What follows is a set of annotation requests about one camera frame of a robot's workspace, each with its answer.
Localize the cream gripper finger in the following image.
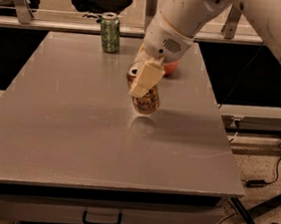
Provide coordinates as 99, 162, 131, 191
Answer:
129, 61, 164, 98
133, 43, 146, 70

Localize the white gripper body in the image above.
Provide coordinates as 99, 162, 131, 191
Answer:
143, 12, 193, 63

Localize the orange LaCroix can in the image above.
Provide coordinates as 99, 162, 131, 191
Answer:
127, 62, 159, 114

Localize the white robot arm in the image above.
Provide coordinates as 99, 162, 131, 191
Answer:
129, 0, 281, 98

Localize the green soda can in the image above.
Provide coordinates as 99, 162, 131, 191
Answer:
101, 12, 121, 53

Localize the red apple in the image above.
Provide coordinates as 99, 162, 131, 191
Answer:
164, 61, 178, 76

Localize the grey drawer cabinet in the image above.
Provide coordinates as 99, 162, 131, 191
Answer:
0, 173, 227, 224

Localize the black power adapter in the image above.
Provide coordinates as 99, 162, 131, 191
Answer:
245, 179, 267, 188

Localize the middle metal rail bracket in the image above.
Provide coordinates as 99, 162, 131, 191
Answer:
144, 0, 158, 29

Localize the right metal rail bracket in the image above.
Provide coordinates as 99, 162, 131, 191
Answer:
221, 6, 242, 40

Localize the black hanging cable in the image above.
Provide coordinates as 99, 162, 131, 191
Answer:
218, 39, 264, 114

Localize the black drawer handle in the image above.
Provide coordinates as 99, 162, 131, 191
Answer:
82, 210, 123, 224

